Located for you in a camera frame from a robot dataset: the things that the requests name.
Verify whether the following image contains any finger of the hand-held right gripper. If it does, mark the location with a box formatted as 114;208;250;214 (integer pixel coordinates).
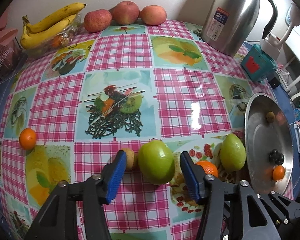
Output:
255;191;300;233

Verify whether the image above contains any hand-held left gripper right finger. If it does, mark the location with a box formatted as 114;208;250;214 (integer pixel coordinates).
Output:
180;151;282;240

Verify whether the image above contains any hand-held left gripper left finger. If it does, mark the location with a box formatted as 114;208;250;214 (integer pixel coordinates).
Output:
30;150;127;240

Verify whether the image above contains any oval brown fruit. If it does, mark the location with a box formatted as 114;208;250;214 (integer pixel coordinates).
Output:
121;148;139;172

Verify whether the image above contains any large orange with stem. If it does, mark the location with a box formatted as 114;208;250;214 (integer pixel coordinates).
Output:
273;165;286;181

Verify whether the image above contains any large green fruit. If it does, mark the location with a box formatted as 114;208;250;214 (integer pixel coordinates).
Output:
138;140;176;186

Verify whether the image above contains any stainless steel basin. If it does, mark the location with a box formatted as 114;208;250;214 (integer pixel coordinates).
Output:
244;92;294;198

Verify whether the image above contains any small tangerine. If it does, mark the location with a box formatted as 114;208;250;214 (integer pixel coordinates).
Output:
19;128;37;150

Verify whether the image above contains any pink checkered fruit-print tablecloth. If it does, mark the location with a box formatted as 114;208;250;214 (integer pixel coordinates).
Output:
0;19;294;240

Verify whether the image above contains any black charger plug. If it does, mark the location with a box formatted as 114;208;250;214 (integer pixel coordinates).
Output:
269;76;282;90

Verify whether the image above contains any teal box with red label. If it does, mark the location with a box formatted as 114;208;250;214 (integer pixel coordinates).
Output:
241;44;282;82

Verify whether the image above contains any white chair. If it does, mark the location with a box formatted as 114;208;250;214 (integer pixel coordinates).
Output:
280;22;300;100

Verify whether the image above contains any tangerine in clear container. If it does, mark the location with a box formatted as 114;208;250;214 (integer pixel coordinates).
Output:
51;36;63;48

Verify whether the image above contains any clear plastic fruit container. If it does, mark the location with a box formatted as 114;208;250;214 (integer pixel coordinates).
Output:
27;14;89;55

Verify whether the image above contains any red apple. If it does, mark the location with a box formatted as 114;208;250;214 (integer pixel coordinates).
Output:
84;9;112;33
139;5;167;26
112;1;140;25

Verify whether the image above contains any yellow banana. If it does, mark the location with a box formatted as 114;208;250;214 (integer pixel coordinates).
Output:
22;3;87;33
20;14;77;50

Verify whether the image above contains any stainless steel thermos jug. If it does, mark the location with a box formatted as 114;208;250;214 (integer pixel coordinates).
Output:
201;0;278;56

